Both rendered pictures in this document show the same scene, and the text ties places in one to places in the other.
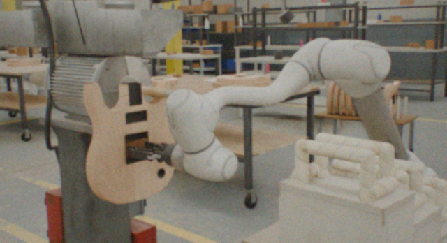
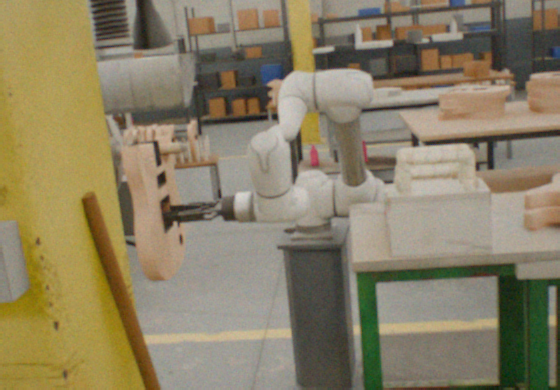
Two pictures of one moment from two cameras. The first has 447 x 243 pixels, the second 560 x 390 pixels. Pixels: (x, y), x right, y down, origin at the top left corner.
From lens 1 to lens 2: 104 cm
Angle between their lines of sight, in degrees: 35
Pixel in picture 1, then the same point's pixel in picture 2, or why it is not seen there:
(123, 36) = (149, 89)
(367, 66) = (365, 91)
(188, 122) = (282, 163)
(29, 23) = not seen: outside the picture
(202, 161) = (286, 202)
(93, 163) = (150, 238)
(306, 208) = (419, 212)
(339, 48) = (333, 78)
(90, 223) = not seen: hidden behind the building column
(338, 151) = (445, 156)
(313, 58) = (308, 90)
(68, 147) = not seen: hidden behind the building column
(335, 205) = (447, 201)
